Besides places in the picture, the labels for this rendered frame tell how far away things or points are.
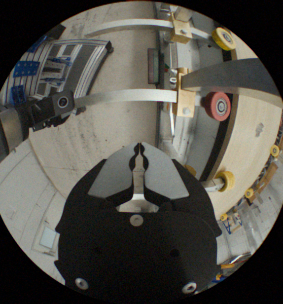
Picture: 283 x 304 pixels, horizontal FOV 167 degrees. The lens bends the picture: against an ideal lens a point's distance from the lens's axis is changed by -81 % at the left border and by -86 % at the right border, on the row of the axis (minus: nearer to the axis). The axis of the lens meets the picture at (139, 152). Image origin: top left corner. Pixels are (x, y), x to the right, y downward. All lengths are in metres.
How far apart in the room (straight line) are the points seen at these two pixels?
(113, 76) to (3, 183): 2.67
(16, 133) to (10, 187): 2.44
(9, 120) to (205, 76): 0.31
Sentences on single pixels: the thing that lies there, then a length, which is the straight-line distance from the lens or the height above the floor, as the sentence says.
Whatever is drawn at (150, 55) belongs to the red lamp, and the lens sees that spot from 0.46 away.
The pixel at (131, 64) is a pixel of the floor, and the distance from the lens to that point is 1.19.
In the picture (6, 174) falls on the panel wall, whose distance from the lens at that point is 2.58.
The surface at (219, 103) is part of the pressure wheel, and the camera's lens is 0.29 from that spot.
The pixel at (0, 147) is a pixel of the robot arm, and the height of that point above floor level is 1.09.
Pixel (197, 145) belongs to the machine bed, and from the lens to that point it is 0.58.
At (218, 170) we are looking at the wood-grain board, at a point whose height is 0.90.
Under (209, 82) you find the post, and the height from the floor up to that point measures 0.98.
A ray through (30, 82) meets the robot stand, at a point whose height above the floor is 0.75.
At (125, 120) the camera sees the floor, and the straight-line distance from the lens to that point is 1.15.
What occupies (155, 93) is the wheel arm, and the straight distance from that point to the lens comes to 0.25.
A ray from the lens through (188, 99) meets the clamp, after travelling 0.27.
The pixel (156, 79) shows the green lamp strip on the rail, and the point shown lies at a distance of 0.42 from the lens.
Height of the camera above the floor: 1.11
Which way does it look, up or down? 58 degrees down
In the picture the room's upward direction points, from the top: 179 degrees counter-clockwise
